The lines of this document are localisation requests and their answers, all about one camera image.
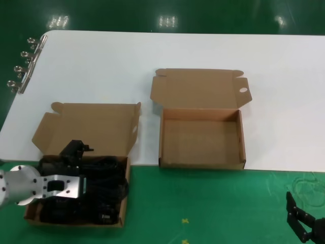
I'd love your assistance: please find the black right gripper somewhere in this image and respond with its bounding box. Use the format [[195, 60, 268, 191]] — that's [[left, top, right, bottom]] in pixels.
[[286, 191, 325, 244]]

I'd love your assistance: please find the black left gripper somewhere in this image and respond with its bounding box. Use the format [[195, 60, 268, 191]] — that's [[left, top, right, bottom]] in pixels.
[[37, 139, 95, 199]]

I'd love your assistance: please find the cardboard box with slotted flap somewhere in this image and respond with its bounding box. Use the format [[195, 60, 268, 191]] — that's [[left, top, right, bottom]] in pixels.
[[24, 101, 142, 228]]

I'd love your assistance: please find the cardboard box with round hole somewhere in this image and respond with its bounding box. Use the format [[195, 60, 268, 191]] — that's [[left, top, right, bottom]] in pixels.
[[149, 68, 252, 170]]

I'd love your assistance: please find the silver metal binder clip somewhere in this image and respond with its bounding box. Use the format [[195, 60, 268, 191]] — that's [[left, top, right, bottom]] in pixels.
[[26, 35, 49, 51], [13, 63, 36, 79], [7, 77, 30, 95], [20, 49, 43, 64]]

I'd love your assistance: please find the green table mat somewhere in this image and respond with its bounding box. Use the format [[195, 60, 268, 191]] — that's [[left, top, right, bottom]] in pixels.
[[0, 161, 325, 244]]

